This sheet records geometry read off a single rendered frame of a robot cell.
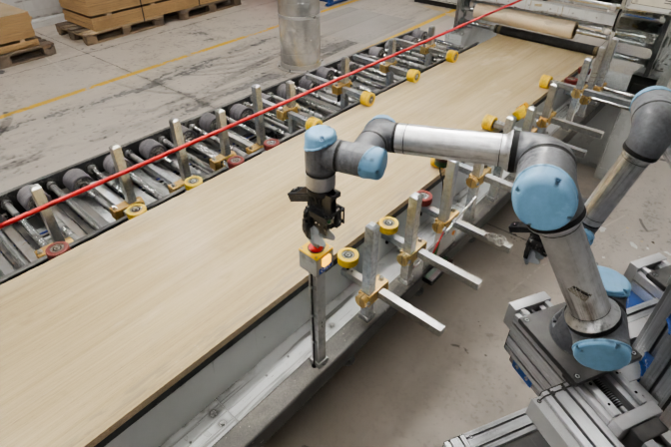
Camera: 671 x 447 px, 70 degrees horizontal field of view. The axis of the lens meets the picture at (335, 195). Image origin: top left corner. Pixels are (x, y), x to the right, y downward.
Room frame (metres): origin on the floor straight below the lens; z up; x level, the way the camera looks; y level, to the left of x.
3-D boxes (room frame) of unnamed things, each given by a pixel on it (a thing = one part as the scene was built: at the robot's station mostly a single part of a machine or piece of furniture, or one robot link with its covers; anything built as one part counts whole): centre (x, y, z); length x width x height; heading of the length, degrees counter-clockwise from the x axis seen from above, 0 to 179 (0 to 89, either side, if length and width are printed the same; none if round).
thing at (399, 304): (1.16, -0.20, 0.81); 0.43 x 0.03 x 0.04; 48
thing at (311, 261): (0.98, 0.05, 1.18); 0.07 x 0.07 x 0.08; 48
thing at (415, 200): (1.37, -0.29, 0.89); 0.03 x 0.03 x 0.48; 48
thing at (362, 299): (1.20, -0.13, 0.82); 0.13 x 0.06 x 0.05; 138
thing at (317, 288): (0.98, 0.05, 0.93); 0.05 x 0.04 x 0.45; 138
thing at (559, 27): (3.68, -1.60, 1.05); 1.43 x 0.12 x 0.12; 48
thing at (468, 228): (1.54, -0.53, 0.84); 0.43 x 0.03 x 0.04; 48
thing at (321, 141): (0.97, 0.03, 1.54); 0.09 x 0.08 x 0.11; 68
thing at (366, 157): (0.95, -0.06, 1.54); 0.11 x 0.11 x 0.08; 68
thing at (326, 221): (0.96, 0.03, 1.38); 0.09 x 0.08 x 0.12; 48
